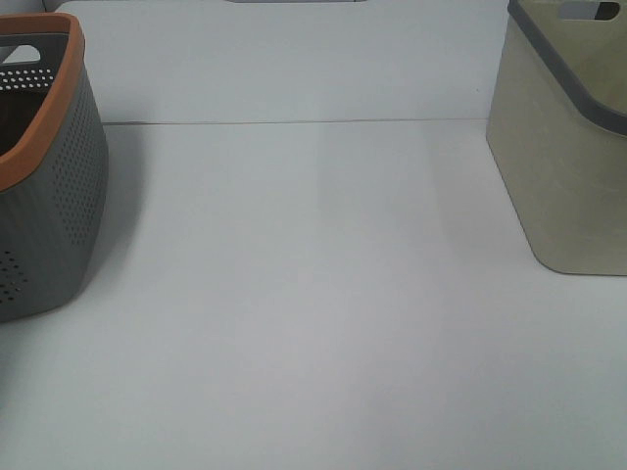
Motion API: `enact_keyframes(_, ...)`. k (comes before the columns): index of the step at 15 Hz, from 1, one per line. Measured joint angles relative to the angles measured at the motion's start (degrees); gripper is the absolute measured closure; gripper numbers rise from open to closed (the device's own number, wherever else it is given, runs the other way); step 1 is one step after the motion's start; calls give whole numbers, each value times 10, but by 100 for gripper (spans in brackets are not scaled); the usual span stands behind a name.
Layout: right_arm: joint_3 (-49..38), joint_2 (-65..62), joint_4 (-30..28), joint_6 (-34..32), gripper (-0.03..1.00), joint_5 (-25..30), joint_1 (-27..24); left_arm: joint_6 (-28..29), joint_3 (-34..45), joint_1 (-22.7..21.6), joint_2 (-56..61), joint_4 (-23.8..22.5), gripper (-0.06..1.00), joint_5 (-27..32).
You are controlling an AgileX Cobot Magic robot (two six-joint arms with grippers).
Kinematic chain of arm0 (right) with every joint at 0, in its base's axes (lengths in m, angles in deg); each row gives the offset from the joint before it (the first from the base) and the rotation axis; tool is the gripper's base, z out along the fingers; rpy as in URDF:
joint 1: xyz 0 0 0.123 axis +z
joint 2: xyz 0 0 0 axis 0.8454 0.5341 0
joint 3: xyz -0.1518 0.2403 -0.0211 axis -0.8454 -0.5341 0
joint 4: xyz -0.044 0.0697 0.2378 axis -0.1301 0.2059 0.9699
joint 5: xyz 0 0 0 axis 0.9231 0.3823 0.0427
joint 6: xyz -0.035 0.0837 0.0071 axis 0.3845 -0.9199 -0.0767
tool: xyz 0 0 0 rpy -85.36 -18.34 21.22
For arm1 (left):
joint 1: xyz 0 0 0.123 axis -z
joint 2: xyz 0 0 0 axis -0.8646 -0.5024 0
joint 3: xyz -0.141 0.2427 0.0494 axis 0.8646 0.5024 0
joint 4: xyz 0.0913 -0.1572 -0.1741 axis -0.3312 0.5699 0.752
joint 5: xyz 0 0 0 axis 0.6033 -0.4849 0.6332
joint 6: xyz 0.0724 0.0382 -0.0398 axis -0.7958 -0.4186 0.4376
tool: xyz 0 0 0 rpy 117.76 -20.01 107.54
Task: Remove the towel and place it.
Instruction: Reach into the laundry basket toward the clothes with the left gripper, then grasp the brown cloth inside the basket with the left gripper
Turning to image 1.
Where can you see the grey basket with orange rim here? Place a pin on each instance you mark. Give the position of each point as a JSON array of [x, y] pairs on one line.
[[54, 182]]

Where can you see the beige basket with grey rim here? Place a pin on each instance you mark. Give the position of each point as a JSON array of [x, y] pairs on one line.
[[557, 131]]

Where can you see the brown towel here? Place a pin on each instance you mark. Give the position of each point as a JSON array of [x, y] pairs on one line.
[[18, 109]]

